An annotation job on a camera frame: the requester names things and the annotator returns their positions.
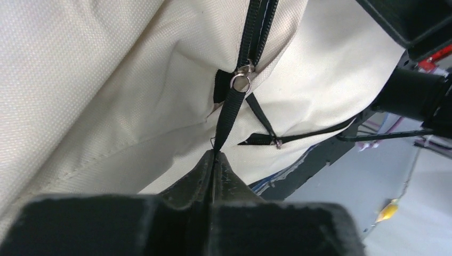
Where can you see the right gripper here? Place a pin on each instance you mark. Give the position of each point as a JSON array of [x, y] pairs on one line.
[[422, 27]]

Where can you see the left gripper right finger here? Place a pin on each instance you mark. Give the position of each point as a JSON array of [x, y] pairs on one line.
[[253, 227]]

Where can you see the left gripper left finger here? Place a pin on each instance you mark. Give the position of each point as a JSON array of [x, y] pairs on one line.
[[113, 224]]

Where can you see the beige canvas backpack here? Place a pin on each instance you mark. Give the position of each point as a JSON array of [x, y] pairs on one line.
[[118, 96]]

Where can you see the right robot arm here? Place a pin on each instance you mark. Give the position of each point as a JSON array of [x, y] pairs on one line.
[[420, 96]]

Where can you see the black base frame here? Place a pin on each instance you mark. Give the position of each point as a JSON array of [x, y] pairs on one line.
[[278, 186]]

